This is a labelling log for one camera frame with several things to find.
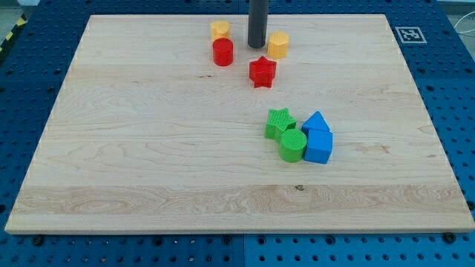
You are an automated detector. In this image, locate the yellow heart block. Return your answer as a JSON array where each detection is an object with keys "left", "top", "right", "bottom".
[{"left": 210, "top": 20, "right": 231, "bottom": 41}]

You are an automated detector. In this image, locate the green star block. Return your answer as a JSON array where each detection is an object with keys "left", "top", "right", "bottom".
[{"left": 264, "top": 108, "right": 297, "bottom": 143}]

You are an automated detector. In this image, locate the green cylinder block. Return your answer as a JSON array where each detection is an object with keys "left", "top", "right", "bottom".
[{"left": 278, "top": 129, "right": 307, "bottom": 163}]

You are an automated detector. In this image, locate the red star block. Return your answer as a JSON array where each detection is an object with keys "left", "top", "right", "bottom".
[{"left": 249, "top": 56, "right": 277, "bottom": 88}]

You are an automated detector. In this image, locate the light wooden board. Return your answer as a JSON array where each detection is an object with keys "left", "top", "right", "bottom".
[{"left": 5, "top": 14, "right": 474, "bottom": 234}]

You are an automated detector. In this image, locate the blue triangle block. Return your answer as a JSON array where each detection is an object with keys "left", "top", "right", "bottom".
[{"left": 301, "top": 111, "right": 330, "bottom": 135}]

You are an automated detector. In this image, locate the blue cube block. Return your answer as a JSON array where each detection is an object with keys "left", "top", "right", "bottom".
[{"left": 304, "top": 129, "right": 333, "bottom": 164}]

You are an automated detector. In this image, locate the red cylinder block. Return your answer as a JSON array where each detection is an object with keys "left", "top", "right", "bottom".
[{"left": 212, "top": 38, "right": 234, "bottom": 67}]

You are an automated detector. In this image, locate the yellow hexagon block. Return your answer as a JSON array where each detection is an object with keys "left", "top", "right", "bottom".
[{"left": 268, "top": 31, "right": 289, "bottom": 59}]

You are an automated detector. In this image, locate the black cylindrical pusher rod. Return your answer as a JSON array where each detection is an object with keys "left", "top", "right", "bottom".
[{"left": 248, "top": 0, "right": 269, "bottom": 48}]

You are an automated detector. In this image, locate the white fiducial marker tag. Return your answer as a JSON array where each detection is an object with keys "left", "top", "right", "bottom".
[{"left": 395, "top": 27, "right": 427, "bottom": 44}]

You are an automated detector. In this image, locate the white cable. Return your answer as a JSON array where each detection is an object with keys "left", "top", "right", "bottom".
[{"left": 453, "top": 10, "right": 475, "bottom": 36}]

